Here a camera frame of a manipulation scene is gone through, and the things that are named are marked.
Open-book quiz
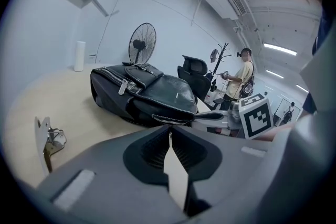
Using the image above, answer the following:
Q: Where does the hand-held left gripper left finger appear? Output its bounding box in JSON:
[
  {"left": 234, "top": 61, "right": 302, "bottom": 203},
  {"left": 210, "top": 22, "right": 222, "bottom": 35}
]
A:
[{"left": 36, "top": 125, "right": 190, "bottom": 224}]

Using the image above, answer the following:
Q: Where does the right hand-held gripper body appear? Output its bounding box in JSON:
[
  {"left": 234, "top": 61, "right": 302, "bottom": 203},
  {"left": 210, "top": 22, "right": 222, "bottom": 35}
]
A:
[{"left": 227, "top": 93, "right": 275, "bottom": 140}]

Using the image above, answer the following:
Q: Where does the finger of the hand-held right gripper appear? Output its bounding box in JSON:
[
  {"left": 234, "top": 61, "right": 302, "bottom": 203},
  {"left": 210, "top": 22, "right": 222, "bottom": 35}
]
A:
[
  {"left": 194, "top": 110, "right": 229, "bottom": 121},
  {"left": 193, "top": 120, "right": 229, "bottom": 130}
]

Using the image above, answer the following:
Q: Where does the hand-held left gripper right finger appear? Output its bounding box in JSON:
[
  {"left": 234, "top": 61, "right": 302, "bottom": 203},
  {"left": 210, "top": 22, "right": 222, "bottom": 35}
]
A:
[{"left": 172, "top": 125, "right": 274, "bottom": 224}]

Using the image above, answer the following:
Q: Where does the black leather backpack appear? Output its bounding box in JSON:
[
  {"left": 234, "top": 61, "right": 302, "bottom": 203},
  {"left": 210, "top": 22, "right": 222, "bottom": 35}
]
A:
[{"left": 90, "top": 61, "right": 200, "bottom": 128}]

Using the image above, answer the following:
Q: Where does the person's right forearm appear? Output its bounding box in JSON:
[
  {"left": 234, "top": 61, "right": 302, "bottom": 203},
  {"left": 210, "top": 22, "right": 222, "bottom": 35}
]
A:
[{"left": 258, "top": 123, "right": 299, "bottom": 143}]

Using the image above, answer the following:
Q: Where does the white desk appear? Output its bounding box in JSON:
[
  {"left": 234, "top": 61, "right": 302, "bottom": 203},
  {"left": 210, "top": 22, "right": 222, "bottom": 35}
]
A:
[{"left": 204, "top": 91, "right": 227, "bottom": 111}]

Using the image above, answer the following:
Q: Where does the black office chair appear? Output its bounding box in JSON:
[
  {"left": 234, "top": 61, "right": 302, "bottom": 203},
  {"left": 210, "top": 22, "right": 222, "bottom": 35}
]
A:
[{"left": 177, "top": 54, "right": 218, "bottom": 111}]

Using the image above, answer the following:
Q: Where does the black coat rack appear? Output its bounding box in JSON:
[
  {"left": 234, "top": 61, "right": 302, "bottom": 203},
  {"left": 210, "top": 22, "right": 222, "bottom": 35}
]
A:
[{"left": 209, "top": 42, "right": 233, "bottom": 92}]

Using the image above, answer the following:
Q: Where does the metal clip with keys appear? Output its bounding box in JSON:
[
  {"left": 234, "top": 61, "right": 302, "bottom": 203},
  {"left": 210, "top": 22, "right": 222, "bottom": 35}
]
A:
[{"left": 34, "top": 116, "right": 68, "bottom": 174}]

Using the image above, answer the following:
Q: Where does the black standing fan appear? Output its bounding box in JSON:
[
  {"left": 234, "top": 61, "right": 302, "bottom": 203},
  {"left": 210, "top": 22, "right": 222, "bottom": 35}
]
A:
[{"left": 128, "top": 23, "right": 157, "bottom": 65}]

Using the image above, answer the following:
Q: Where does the white air conditioner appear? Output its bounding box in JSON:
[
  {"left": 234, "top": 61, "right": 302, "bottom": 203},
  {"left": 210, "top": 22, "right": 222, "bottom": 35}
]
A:
[{"left": 205, "top": 0, "right": 249, "bottom": 20}]

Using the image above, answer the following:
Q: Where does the person's dark shirt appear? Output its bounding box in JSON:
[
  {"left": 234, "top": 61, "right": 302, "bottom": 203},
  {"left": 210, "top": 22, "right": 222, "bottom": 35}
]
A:
[{"left": 301, "top": 0, "right": 336, "bottom": 115}]

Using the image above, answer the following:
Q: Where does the white cylinder container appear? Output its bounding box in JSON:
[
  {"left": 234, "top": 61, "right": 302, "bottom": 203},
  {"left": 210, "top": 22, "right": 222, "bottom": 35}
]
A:
[{"left": 73, "top": 40, "right": 87, "bottom": 72}]

